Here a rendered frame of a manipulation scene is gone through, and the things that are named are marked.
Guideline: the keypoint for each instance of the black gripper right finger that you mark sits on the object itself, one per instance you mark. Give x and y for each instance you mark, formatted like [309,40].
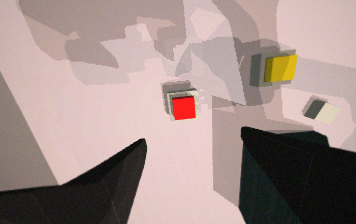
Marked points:
[317,181]

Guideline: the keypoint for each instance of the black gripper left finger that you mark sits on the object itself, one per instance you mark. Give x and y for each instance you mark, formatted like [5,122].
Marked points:
[102,195]

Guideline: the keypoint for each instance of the red button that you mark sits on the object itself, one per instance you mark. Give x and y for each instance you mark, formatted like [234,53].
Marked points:
[183,105]

